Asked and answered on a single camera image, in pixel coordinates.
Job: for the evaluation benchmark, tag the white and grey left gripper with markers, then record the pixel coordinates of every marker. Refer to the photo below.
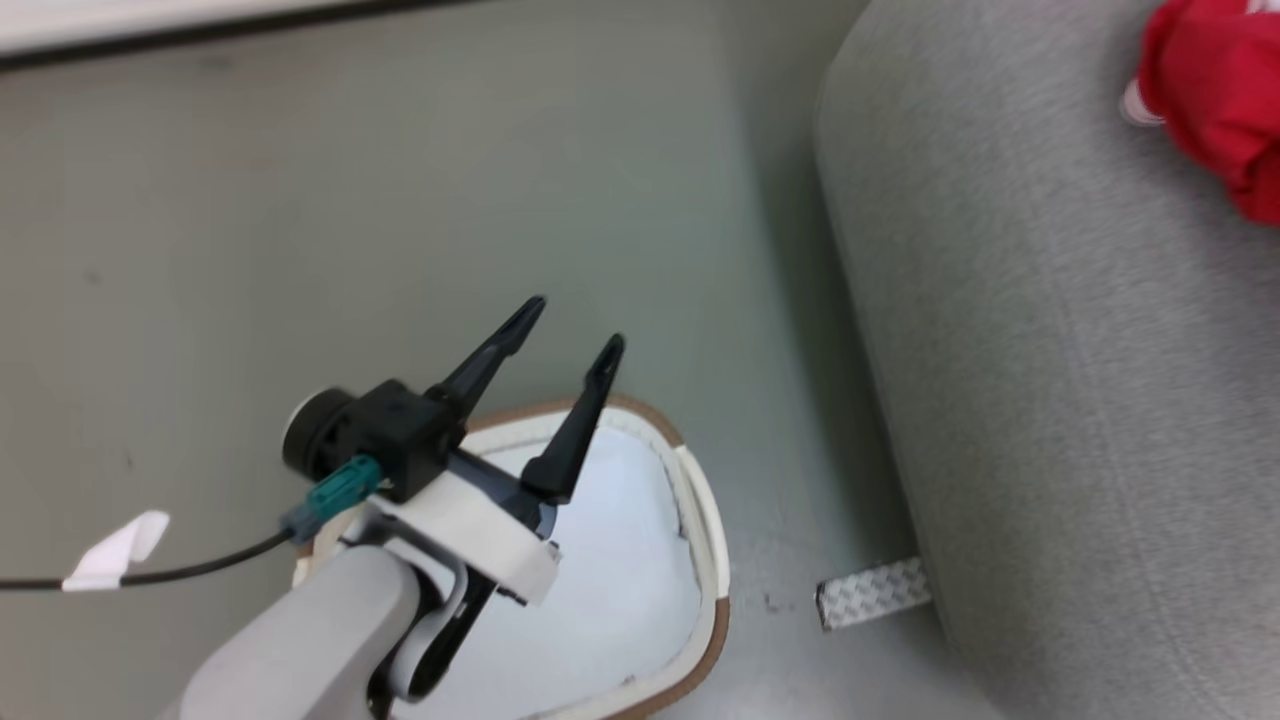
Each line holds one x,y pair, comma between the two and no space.
470,525

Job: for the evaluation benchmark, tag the cream perforated laundry basket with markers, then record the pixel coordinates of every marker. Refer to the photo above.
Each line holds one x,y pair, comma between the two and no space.
705,560

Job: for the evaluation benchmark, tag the silver patterned floor tape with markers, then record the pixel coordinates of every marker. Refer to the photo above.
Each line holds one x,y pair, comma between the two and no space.
872,595

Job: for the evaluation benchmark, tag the dark baseboard strip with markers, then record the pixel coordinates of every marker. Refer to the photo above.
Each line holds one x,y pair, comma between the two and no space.
150,40

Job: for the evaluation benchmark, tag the grey fabric sofa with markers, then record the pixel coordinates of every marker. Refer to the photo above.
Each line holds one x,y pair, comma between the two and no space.
1080,400

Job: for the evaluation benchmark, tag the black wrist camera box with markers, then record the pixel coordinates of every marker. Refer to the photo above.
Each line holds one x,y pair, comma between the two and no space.
390,430

